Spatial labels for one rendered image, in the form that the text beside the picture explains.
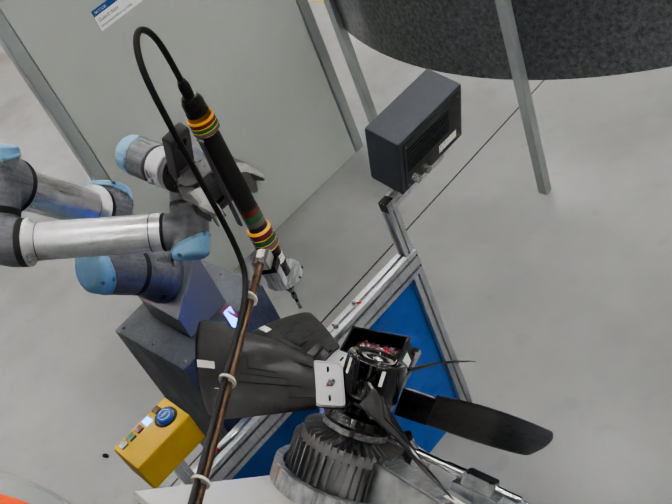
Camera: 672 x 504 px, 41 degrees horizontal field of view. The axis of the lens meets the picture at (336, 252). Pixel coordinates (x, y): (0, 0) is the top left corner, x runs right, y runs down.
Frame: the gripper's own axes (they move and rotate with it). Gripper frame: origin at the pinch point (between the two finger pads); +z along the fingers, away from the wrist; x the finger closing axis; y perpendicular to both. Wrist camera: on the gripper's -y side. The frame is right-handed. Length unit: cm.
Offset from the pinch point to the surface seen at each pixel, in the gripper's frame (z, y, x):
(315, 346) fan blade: -8.2, 49.0, -2.7
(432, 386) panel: -36, 132, -44
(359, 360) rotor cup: 9.6, 40.7, -1.1
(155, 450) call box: -31, 60, 32
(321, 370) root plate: 4.8, 40.3, 4.6
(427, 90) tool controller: -35, 43, -76
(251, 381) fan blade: 2.2, 31.2, 16.4
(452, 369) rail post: -34, 132, -52
